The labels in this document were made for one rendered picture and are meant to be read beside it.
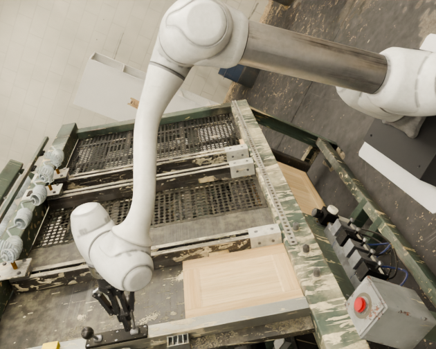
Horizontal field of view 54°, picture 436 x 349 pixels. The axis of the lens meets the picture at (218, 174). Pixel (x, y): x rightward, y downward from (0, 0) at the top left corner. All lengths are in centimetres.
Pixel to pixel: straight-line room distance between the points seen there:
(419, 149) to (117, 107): 440
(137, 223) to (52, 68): 593
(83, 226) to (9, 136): 621
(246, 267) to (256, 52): 91
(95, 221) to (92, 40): 570
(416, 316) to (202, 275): 77
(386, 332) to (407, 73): 65
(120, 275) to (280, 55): 61
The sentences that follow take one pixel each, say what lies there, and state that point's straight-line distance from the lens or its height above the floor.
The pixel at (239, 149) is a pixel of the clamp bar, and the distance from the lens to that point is 235.
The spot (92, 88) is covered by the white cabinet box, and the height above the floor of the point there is 190.
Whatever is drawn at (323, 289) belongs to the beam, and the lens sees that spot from 151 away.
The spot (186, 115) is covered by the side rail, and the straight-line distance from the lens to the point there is 303.
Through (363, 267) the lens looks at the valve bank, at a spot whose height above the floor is 76.
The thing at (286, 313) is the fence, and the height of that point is 96.
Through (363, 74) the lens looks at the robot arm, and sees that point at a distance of 111.
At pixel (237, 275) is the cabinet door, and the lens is 162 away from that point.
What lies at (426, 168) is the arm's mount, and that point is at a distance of 136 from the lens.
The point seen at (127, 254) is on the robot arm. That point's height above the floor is 156.
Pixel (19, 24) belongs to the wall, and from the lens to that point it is 687.
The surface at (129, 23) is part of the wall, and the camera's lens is 664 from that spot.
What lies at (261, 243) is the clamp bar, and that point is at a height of 97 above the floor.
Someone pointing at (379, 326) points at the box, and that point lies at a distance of 121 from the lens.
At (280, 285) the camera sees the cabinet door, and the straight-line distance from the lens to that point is 157.
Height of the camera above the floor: 171
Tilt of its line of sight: 17 degrees down
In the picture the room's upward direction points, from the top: 70 degrees counter-clockwise
